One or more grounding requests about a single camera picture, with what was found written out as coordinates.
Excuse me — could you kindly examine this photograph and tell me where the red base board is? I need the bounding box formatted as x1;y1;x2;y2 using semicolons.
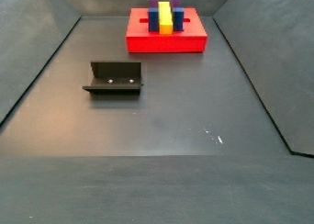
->
126;7;209;53

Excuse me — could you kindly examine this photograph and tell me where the right blue post block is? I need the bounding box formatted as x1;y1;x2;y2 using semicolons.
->
149;7;160;32

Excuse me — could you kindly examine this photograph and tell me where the black angle fixture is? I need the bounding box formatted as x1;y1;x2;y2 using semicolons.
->
83;62;142;93

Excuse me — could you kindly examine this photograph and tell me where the right purple post block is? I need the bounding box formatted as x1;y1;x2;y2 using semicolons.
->
149;0;158;7

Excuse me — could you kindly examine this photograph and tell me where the blue post block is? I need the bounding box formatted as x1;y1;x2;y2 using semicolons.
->
173;7;185;31
149;7;160;32

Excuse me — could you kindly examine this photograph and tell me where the long yellow bar block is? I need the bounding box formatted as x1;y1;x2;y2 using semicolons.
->
158;2;173;35

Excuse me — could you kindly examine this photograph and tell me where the left blue post block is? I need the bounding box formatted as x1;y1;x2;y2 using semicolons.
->
173;7;185;31

